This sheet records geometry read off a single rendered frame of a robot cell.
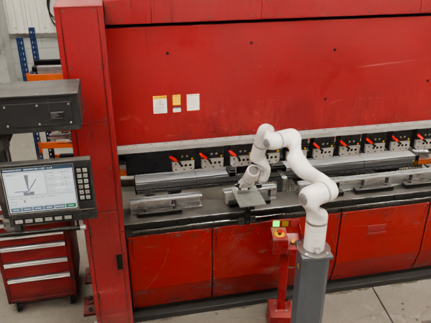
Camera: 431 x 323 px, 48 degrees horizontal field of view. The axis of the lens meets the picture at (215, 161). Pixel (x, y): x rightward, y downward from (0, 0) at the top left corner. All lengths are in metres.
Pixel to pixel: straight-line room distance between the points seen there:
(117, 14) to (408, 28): 1.87
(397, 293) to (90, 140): 2.73
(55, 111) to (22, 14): 5.07
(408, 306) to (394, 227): 0.63
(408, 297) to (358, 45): 2.07
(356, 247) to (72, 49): 2.53
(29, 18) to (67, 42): 4.76
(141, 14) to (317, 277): 1.81
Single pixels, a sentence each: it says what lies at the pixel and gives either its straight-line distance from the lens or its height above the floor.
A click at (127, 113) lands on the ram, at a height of 1.62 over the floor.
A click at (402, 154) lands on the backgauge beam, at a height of 0.98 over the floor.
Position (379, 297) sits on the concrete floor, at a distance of 4.25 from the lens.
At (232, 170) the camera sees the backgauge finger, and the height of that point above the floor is 1.03.
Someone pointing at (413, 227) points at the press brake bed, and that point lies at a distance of 4.14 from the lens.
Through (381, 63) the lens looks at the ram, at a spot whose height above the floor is 1.84.
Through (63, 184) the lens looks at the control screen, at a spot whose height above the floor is 1.47.
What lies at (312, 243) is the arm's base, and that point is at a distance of 2.82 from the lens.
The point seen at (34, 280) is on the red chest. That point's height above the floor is 0.32.
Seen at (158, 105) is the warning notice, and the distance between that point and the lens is 3.11.
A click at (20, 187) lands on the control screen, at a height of 1.47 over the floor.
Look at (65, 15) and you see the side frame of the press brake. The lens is 2.76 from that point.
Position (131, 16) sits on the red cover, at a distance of 2.95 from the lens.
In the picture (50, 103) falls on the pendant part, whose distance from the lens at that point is 2.51.
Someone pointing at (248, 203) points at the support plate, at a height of 1.00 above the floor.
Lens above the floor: 2.68
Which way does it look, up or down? 26 degrees down
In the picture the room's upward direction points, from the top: straight up
